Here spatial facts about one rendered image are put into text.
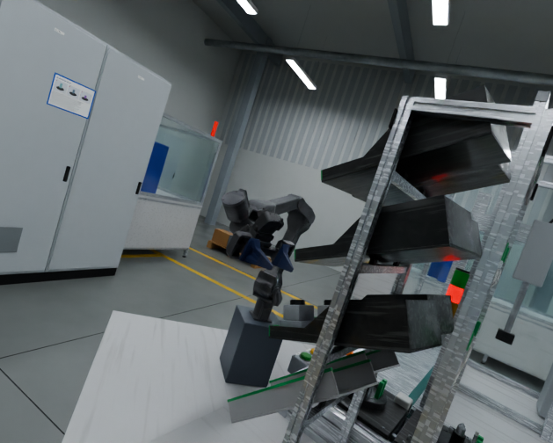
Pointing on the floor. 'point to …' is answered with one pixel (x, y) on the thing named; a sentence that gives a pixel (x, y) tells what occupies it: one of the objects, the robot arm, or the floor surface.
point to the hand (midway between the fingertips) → (273, 260)
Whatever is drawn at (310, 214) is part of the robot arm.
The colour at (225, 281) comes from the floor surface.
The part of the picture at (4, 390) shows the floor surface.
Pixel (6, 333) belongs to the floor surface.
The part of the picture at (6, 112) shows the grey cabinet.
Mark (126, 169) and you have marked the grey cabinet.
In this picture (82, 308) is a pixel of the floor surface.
